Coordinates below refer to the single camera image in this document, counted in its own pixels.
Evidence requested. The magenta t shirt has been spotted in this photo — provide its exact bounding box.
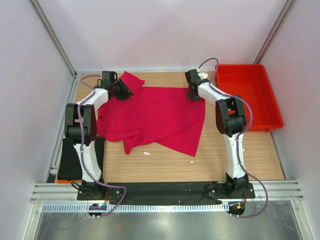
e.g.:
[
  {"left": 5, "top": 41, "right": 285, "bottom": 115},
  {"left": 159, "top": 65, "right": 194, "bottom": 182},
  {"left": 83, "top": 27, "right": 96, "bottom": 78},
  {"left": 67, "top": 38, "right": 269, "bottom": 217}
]
[{"left": 97, "top": 71, "right": 206, "bottom": 157}]

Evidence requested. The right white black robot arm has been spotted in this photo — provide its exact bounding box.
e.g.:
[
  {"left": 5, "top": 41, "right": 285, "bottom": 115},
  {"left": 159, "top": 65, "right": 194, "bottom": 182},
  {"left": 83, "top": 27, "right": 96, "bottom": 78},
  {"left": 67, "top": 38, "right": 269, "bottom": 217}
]
[{"left": 187, "top": 79, "right": 249, "bottom": 198}]

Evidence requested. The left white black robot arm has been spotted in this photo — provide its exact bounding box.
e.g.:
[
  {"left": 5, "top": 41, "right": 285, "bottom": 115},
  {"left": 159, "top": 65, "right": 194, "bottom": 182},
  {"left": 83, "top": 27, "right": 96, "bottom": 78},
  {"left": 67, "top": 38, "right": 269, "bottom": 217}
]
[{"left": 64, "top": 71, "right": 134, "bottom": 200}]

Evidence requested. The red plastic bin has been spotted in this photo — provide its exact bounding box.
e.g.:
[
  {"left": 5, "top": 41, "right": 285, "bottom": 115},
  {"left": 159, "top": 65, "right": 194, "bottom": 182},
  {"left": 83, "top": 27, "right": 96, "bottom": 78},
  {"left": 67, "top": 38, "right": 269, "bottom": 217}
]
[{"left": 216, "top": 64, "right": 284, "bottom": 132}]

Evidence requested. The black folded t shirt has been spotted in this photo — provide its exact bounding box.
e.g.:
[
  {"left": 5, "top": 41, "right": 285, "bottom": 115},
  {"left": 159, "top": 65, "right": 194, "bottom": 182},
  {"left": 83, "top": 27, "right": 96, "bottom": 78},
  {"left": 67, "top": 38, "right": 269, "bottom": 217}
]
[{"left": 56, "top": 136, "right": 105, "bottom": 181}]

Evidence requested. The orange folded t shirt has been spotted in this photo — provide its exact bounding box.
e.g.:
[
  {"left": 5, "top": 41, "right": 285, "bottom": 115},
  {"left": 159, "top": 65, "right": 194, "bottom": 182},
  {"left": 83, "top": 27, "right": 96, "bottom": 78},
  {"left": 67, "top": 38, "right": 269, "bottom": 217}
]
[{"left": 56, "top": 179, "right": 82, "bottom": 184}]

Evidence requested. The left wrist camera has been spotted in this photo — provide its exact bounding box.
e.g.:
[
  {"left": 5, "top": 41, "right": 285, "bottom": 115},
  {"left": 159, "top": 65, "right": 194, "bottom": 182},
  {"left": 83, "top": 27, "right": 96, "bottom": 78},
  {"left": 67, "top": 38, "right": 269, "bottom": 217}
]
[{"left": 100, "top": 71, "right": 118, "bottom": 87}]

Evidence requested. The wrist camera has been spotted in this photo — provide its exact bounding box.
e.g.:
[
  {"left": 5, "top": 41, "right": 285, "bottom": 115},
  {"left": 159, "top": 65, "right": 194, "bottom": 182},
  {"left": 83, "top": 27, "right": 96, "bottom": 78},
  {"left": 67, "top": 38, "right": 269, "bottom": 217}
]
[
  {"left": 100, "top": 71, "right": 118, "bottom": 87},
  {"left": 184, "top": 69, "right": 209, "bottom": 84}
]

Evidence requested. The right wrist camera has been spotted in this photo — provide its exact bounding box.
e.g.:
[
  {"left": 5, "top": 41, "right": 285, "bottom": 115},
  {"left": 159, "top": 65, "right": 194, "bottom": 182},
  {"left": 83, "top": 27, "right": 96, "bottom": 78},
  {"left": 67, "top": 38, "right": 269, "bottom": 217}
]
[{"left": 184, "top": 69, "right": 209, "bottom": 84}]

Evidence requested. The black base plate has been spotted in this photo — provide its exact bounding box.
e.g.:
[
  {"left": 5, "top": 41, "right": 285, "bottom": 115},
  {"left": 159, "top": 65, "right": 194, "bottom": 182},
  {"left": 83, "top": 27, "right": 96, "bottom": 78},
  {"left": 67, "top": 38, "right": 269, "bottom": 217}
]
[{"left": 71, "top": 181, "right": 256, "bottom": 206}]

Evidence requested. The left aluminium corner post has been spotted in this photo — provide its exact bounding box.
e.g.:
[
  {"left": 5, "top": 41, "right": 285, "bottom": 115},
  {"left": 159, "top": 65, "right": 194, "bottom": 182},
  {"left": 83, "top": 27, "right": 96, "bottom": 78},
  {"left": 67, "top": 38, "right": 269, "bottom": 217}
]
[{"left": 29, "top": 0, "right": 77, "bottom": 78}]

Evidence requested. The aluminium corner post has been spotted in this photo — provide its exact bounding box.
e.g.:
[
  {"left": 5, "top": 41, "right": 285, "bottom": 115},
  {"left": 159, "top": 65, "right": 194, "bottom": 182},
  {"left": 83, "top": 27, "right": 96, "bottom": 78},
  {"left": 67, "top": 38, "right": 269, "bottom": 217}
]
[
  {"left": 253, "top": 0, "right": 297, "bottom": 64},
  {"left": 29, "top": 0, "right": 77, "bottom": 78}
]

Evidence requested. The right aluminium corner post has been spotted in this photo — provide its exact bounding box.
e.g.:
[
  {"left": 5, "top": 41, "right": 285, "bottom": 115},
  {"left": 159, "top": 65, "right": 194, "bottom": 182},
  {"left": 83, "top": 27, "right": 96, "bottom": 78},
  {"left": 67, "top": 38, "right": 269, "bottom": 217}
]
[{"left": 253, "top": 0, "right": 297, "bottom": 64}]

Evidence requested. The slotted grey cable duct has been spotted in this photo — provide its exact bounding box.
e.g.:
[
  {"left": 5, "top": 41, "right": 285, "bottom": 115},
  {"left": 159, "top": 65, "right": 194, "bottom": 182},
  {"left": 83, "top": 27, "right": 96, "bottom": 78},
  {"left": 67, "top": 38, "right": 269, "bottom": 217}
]
[{"left": 41, "top": 202, "right": 229, "bottom": 214}]

